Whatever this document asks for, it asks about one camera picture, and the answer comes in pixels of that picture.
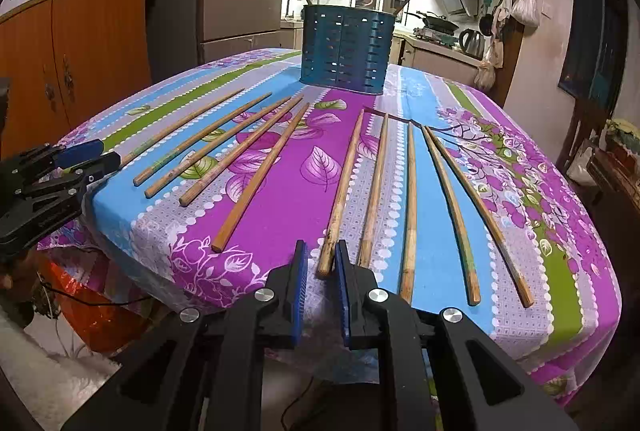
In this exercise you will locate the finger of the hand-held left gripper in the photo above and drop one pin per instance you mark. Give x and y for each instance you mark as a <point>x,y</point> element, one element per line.
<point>100,165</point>
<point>80,151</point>

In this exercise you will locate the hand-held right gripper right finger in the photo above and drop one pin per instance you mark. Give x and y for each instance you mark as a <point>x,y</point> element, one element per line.
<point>343,301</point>

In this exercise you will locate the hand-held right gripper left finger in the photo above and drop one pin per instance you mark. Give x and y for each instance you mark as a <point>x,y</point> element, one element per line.
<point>299,296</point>

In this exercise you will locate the set of wooden chopsticks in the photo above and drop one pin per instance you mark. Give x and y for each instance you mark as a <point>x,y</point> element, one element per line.
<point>410,211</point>

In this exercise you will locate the curved wooden chopstick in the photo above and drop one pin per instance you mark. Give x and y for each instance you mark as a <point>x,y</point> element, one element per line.
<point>517,281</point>

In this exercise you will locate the blue slotted utensil holder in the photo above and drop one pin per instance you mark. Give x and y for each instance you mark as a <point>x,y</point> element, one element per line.
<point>345,51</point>

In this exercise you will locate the floral striped tablecloth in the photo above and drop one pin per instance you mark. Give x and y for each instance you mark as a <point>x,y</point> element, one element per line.
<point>290,191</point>

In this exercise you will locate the orange wooden cabinet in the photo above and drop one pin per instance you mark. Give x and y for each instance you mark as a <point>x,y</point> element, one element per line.
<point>90,46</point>

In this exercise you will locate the red plastic bag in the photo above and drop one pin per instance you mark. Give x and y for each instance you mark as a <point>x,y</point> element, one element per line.
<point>100,311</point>

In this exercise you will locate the kitchen counter cabinets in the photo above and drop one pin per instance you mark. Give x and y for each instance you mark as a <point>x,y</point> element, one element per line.
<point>440,61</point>

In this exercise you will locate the gas stove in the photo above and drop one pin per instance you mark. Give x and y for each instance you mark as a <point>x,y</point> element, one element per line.
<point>436,37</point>

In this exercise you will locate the hanging cloth bags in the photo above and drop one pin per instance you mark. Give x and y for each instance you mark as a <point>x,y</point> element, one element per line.
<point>492,61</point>

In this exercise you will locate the steel electric kettle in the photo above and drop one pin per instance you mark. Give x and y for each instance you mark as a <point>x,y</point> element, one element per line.
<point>471,43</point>

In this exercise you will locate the dark wooden chair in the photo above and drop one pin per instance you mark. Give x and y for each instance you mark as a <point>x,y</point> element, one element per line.
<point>577,131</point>

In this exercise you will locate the black wok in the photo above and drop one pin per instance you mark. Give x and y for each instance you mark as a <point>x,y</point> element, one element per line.
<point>435,22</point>

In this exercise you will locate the round wooden side table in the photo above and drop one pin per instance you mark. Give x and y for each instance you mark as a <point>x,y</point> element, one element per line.
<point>617,191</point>

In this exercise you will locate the white hanging plastic bag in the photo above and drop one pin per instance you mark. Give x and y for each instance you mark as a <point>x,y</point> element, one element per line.
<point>525,8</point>

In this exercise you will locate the dark curtained window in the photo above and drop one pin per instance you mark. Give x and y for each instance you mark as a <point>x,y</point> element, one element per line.
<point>592,36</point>

